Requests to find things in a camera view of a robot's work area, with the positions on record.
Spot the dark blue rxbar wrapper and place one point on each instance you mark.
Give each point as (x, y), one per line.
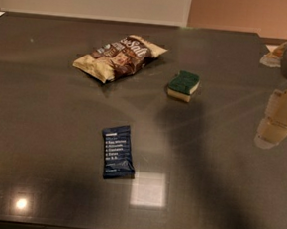
(118, 153)

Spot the green and yellow sponge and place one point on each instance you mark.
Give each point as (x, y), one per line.
(183, 85)

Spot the brown and cream snack bag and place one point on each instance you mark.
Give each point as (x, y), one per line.
(120, 59)

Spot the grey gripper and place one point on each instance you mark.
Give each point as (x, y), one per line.
(273, 125)

